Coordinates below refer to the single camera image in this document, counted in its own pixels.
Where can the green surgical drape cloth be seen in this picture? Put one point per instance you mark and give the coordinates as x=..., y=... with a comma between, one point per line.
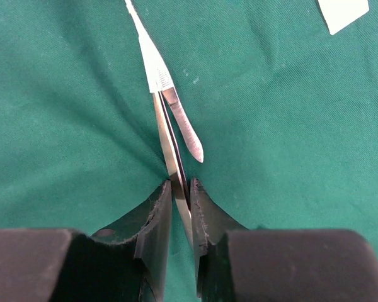
x=287, y=113

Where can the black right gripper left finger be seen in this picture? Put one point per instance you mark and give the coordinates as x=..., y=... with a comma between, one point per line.
x=123, y=261

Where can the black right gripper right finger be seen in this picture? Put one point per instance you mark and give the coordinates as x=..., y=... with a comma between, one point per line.
x=234, y=263

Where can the steel scalpel handle long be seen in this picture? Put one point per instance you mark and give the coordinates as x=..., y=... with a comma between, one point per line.
x=158, y=79

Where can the white blue pouch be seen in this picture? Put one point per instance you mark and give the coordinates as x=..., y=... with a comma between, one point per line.
x=338, y=14

